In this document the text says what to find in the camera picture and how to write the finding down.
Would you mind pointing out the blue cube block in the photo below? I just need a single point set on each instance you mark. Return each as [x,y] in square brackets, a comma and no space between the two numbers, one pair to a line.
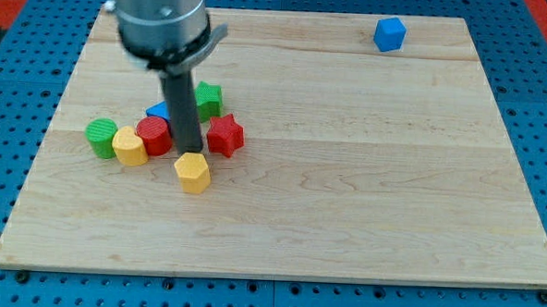
[389,34]

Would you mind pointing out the yellow hexagon block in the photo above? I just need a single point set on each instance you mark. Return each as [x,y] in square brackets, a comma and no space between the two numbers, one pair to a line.
[193,172]

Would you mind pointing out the yellow heart block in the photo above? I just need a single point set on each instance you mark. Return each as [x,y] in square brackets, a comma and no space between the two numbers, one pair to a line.
[129,148]

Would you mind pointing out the red cylinder block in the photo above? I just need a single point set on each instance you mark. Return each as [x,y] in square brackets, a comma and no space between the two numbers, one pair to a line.
[155,135]

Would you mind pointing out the blue triangle block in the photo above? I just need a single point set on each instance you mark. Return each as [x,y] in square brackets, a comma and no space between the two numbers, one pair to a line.
[158,110]

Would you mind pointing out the red star block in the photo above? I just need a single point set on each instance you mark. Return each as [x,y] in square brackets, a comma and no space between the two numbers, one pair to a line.
[225,135]

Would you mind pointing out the green star block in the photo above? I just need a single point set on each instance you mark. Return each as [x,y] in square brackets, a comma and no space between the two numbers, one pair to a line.
[209,101]

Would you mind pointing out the wooden board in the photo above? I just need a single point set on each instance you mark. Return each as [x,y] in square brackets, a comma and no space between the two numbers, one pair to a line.
[358,166]

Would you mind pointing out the green cylinder block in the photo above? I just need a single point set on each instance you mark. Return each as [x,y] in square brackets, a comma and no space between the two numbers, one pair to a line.
[100,134]

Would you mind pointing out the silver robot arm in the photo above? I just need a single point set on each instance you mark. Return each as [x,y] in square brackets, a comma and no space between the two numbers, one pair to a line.
[173,36]

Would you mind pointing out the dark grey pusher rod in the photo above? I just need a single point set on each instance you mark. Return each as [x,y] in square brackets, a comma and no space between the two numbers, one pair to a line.
[179,98]

